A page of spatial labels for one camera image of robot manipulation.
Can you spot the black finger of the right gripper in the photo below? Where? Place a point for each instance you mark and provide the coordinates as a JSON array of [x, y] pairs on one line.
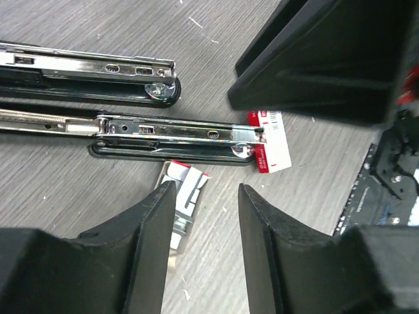
[[337, 60]]

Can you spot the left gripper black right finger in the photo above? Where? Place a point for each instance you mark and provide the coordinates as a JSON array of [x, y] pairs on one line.
[[293, 268]]

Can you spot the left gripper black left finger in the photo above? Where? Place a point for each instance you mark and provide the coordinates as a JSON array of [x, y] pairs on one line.
[[118, 266]]

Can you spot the red white staple box sleeve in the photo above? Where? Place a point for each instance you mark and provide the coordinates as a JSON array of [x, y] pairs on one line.
[[274, 155]]

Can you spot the black stapler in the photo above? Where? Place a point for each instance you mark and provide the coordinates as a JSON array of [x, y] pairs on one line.
[[34, 72], [131, 137]]

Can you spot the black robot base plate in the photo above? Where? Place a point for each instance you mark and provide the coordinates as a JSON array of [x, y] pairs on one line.
[[385, 191]]

